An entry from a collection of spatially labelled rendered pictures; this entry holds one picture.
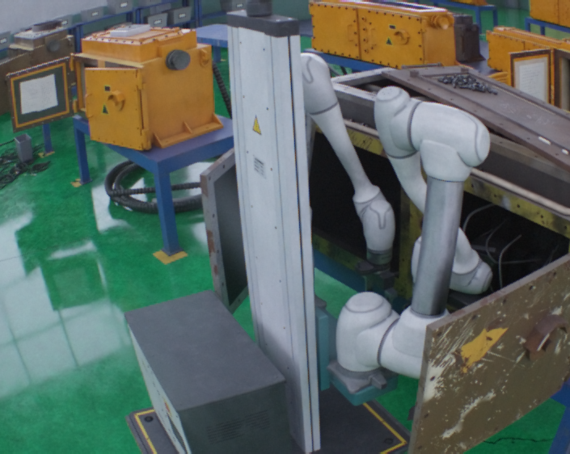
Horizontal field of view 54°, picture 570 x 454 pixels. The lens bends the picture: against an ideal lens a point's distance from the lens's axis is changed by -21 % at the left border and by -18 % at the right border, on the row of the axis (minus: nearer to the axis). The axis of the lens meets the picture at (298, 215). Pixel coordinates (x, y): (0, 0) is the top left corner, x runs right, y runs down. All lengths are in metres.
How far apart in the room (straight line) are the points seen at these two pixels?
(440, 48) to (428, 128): 4.42
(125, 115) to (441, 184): 2.91
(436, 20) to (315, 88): 3.87
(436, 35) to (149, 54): 2.80
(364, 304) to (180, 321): 0.60
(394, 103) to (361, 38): 4.56
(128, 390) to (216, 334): 1.23
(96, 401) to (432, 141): 2.15
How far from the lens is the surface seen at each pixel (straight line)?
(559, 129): 2.22
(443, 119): 1.57
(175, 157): 4.07
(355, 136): 2.40
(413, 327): 1.73
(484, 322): 1.46
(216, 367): 1.88
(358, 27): 6.17
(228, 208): 2.28
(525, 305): 1.56
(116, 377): 3.25
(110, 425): 2.98
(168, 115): 4.32
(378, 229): 2.23
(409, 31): 5.69
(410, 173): 1.77
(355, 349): 1.86
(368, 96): 2.44
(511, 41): 8.77
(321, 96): 2.03
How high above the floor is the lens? 2.01
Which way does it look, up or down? 26 degrees down
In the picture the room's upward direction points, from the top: 3 degrees counter-clockwise
